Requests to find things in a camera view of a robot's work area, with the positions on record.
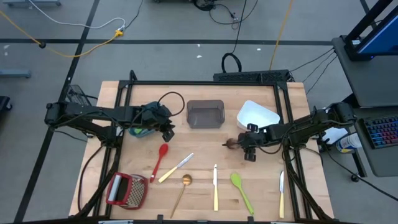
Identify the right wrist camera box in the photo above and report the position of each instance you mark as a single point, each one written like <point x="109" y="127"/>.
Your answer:
<point x="250" y="154"/>

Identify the white paper sheet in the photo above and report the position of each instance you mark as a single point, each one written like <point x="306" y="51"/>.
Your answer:
<point x="334" y="135"/>

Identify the black aluminium table frame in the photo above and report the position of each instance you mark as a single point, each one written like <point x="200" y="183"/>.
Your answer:
<point x="202" y="83"/>

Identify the black caster base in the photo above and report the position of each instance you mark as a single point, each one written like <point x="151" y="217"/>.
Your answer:
<point x="4" y="102"/>

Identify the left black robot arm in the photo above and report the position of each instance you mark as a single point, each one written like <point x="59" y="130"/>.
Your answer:
<point x="93" y="112"/>

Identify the red silicone spoon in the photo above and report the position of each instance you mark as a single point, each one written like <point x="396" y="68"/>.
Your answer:
<point x="163" y="150"/>

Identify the green silicone spoon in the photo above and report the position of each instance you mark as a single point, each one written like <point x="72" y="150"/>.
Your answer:
<point x="236" y="180"/>

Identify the red steel box grater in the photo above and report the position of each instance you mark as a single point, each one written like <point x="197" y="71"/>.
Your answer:
<point x="132" y="193"/>

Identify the grey table foot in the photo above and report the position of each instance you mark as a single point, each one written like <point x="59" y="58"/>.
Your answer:
<point x="15" y="73"/>
<point x="31" y="3"/>

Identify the grey cart top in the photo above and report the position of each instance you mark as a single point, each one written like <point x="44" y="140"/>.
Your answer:
<point x="367" y="81"/>

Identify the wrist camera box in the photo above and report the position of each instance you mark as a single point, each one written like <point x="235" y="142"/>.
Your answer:
<point x="168" y="135"/>
<point x="250" y="154"/>

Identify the rainbow backlit keyboard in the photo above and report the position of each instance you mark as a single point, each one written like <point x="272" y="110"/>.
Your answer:
<point x="384" y="132"/>

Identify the black perforated equipment box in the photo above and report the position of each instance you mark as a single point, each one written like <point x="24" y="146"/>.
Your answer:
<point x="248" y="76"/>

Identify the white plastic bin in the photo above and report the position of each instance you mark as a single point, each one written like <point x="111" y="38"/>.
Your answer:
<point x="258" y="115"/>

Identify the white canister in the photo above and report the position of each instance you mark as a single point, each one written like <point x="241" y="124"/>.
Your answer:
<point x="349" y="142"/>

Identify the dark grey keyboard desk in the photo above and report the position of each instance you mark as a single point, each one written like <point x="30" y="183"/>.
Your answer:
<point x="382" y="161"/>

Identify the gold metal spoon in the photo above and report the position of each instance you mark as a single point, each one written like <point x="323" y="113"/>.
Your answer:
<point x="186" y="179"/>

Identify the monitor with blue screen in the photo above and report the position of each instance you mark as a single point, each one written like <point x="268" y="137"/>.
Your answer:
<point x="379" y="37"/>

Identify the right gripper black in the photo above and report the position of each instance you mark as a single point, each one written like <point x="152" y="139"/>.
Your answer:
<point x="256" y="138"/>

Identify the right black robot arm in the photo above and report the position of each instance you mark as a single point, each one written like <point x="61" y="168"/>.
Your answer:
<point x="311" y="123"/>

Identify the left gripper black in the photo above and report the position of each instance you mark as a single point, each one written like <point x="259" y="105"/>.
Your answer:
<point x="155" y="116"/>

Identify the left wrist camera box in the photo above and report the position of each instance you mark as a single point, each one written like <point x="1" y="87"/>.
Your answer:
<point x="168" y="135"/>

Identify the grey translucent plastic bin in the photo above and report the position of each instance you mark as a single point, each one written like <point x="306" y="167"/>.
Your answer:
<point x="205" y="113"/>

